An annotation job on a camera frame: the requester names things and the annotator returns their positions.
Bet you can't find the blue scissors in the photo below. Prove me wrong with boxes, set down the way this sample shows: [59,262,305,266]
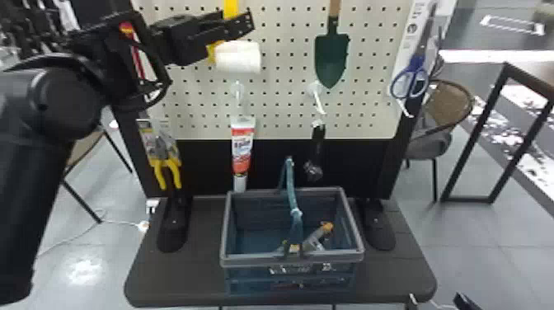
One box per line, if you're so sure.
[386,0,448,119]

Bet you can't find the yellow pliers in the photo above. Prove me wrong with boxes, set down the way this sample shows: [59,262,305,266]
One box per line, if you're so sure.
[137,117,183,192]

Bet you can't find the grey chair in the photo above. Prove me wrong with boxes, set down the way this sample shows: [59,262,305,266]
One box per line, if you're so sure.
[403,78,477,203]

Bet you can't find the dark side table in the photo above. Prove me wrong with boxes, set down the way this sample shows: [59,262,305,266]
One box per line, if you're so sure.
[439,59,554,205]

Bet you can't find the black torch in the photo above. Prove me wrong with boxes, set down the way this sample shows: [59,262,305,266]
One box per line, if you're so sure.
[302,120,327,183]

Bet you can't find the blue basket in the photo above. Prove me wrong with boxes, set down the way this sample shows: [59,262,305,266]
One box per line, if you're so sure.
[218,156,366,297]

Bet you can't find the white pegboard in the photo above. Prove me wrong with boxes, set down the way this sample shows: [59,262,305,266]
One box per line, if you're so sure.
[113,0,429,254]

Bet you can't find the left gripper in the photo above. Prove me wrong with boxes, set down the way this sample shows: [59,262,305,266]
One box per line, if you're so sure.
[148,10,256,68]

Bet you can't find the white cable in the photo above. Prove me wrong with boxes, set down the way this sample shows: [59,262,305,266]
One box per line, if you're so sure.
[35,207,151,261]

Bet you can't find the grey yellow tool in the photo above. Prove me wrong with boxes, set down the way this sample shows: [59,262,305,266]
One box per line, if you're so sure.
[276,221,336,257]

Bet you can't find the black cable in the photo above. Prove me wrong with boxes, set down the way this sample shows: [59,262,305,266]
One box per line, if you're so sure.
[129,40,174,110]

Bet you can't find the white red glue tube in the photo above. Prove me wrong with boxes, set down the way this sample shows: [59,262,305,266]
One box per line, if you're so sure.
[229,114,256,194]

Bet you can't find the green trowel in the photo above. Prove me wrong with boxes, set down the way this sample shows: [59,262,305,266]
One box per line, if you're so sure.
[312,0,352,91]

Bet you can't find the yellow paint roller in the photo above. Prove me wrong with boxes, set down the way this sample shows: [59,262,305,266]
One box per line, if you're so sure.
[206,0,263,74]

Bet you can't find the red screwdriver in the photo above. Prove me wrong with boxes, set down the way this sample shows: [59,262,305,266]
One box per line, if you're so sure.
[119,21,147,82]

